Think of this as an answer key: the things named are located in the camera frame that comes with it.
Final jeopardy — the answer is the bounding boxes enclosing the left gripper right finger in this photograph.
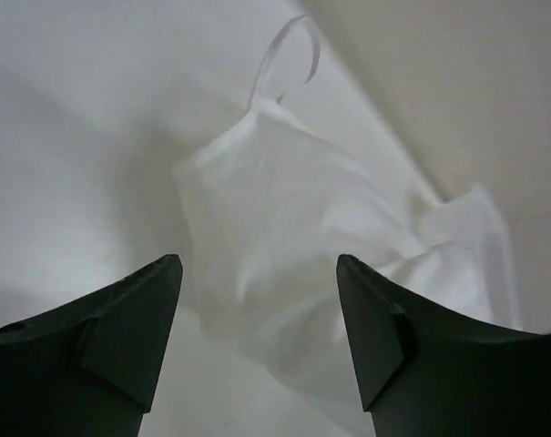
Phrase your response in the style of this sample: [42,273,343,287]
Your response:
[336,254,551,436]

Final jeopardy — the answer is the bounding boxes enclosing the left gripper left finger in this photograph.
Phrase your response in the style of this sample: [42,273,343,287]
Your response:
[0,255,183,436]

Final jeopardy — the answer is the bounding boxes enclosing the white tank top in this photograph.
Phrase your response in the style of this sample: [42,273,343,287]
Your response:
[174,15,521,436]

